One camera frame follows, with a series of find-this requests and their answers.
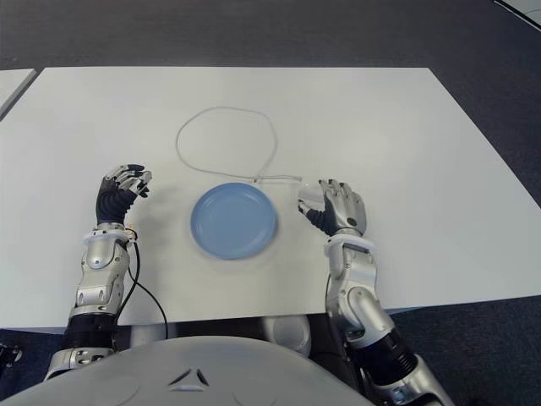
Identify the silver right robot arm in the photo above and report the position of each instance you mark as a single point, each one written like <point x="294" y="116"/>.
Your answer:
<point x="359" y="287"/>

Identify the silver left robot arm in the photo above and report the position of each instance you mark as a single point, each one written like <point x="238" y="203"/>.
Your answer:
<point x="99" y="270"/>

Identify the grey robot torso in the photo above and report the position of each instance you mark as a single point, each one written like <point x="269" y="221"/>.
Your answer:
<point x="190" y="372"/>

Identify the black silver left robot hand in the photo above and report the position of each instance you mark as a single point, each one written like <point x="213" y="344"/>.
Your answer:
<point x="110" y="203"/>

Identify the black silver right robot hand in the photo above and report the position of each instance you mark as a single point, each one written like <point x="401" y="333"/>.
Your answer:
<point x="344" y="207"/>

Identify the white side table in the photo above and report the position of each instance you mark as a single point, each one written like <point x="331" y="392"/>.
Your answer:
<point x="12" y="84"/>

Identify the white charger adapter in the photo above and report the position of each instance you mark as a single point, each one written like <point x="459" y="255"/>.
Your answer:
<point x="310" y="195"/>

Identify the blue round plate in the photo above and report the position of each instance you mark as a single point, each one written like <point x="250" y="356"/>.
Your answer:
<point x="234" y="220"/>

